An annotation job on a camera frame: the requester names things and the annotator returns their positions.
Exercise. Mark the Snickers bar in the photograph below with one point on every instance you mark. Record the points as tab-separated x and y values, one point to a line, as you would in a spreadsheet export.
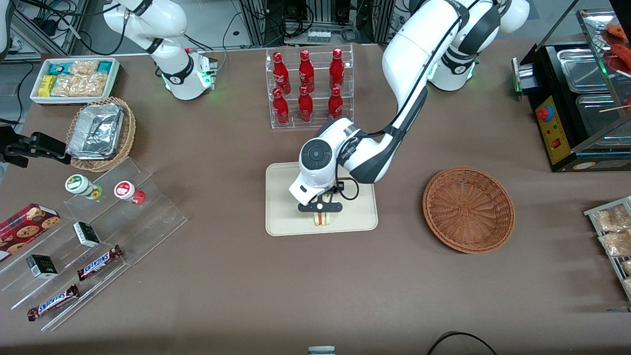
98	263
53	301

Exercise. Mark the red fried food piece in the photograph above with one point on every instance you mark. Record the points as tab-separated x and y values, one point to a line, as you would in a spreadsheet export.
618	30

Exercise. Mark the clear acrylic stepped display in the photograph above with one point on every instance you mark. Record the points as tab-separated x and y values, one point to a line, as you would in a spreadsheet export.
148	222

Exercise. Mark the yellow snack packet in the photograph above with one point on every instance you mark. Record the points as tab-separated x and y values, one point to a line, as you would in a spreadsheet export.
47	86

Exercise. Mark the teal snack packet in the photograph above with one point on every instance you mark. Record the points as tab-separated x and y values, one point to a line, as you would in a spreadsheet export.
104	66
58	68

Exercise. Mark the small black box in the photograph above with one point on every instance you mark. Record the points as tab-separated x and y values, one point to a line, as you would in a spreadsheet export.
41	266
87	234

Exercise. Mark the red lid cup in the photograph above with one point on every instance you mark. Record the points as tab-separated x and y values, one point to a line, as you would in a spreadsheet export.
125	191

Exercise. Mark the red cola bottle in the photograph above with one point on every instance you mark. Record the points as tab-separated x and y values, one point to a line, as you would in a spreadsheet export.
335	106
281	109
305	107
306	71
281	74
336	69

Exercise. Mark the clear acrylic bottle rack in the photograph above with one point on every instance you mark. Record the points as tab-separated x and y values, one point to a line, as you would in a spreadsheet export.
318	124

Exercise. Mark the clear bag of crackers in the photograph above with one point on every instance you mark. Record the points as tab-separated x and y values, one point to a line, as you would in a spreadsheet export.
79	86
84	67

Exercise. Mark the triangle sandwich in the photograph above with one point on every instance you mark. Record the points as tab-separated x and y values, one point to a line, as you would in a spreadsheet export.
323	219

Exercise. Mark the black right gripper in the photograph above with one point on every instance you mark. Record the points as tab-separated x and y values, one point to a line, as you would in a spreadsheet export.
40	145

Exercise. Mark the green lid cup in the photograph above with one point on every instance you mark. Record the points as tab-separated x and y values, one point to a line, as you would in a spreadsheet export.
79	184

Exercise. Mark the stack of foil trays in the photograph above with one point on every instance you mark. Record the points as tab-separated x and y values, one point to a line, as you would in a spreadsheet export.
96	130

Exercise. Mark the grey device at edge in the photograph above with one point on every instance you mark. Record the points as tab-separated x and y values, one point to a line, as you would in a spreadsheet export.
321	351

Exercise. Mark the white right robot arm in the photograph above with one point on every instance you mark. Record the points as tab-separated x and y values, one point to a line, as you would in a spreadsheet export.
170	29

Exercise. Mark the steel warmer pan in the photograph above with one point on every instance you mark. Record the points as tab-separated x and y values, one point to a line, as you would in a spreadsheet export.
596	118
581	69

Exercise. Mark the brown wicker basket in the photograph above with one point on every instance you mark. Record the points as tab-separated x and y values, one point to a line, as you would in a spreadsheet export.
468	209

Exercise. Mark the beige plastic tray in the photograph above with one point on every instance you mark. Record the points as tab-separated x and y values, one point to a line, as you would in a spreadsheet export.
281	207

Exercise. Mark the black food warmer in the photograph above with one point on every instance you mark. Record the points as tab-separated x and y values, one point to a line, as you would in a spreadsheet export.
554	128

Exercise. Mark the red cookie box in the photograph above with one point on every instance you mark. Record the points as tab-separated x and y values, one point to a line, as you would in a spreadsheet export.
24	229

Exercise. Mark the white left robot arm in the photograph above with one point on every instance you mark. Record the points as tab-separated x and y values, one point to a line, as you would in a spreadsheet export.
409	49

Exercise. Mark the light wicker basket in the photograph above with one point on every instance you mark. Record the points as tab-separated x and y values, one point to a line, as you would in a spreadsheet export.
127	133

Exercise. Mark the aluminium frame rack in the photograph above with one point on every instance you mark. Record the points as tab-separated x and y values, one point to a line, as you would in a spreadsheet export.
49	24

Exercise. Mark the white power strip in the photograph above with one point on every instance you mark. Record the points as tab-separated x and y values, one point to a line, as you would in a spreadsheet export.
319	35

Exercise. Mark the clear bag of snacks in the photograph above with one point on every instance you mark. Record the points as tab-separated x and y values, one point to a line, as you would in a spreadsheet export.
611	218
616	243
627	267
627	286

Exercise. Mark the white snack bin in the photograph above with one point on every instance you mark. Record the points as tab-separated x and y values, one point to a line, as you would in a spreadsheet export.
114	81

